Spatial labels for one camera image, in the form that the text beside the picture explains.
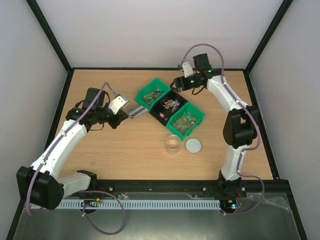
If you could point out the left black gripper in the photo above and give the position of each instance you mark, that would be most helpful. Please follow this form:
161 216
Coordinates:
121 116

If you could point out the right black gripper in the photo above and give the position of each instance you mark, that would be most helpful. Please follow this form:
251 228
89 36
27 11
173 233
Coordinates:
179 83

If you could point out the black bin of lollipops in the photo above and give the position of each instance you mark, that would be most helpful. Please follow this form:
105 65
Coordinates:
166 106

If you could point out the metal scoop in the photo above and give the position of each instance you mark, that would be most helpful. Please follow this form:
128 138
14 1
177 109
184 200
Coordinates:
137 111

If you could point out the green bin of gummy candies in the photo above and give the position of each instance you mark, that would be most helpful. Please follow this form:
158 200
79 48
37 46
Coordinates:
184 121

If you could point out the green bin of mixed candies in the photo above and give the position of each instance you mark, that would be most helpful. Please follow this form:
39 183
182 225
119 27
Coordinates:
150 93

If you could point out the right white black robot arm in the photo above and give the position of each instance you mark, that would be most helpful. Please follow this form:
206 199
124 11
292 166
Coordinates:
240 128

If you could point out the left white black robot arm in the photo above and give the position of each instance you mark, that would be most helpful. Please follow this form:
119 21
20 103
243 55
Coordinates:
41 184

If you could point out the clear plastic jar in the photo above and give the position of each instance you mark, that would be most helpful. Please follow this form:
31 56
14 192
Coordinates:
172 144

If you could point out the white jar lid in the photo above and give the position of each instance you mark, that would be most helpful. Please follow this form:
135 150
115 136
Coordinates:
193 145

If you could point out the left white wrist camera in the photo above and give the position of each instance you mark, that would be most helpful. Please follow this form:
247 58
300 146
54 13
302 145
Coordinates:
119 103

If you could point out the slotted grey cable duct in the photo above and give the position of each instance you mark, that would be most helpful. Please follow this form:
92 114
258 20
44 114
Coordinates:
157 205

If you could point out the black aluminium frame rail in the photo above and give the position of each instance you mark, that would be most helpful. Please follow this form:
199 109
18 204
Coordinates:
201 188

